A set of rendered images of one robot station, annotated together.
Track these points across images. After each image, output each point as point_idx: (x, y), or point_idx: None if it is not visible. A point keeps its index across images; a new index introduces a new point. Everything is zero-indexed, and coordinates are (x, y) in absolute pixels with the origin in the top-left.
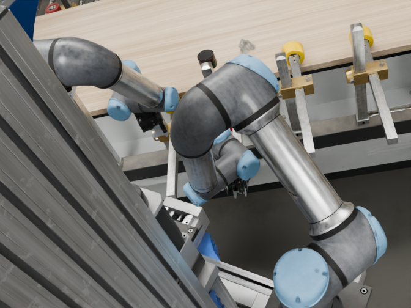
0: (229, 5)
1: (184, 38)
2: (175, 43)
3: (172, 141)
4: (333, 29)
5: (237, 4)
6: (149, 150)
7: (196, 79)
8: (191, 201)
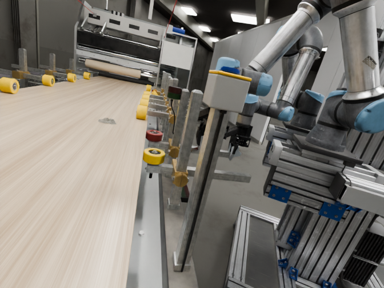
0: (31, 114)
1: (48, 134)
2: (51, 139)
3: (322, 46)
4: (122, 109)
5: (38, 112)
6: (138, 254)
7: (131, 140)
8: (291, 116)
